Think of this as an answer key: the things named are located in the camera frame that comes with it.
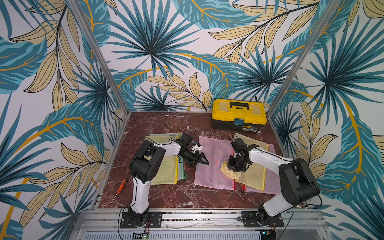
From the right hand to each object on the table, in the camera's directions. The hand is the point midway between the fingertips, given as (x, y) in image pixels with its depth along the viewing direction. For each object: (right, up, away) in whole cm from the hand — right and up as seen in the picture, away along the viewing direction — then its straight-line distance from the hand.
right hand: (229, 168), depth 90 cm
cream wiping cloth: (0, -2, -5) cm, 5 cm away
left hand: (-16, +2, -3) cm, 16 cm away
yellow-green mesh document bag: (-37, -3, -1) cm, 38 cm away
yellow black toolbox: (+8, +33, +7) cm, 34 cm away
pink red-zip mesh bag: (-6, +9, +9) cm, 14 cm away
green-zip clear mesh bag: (-29, -3, -3) cm, 29 cm away
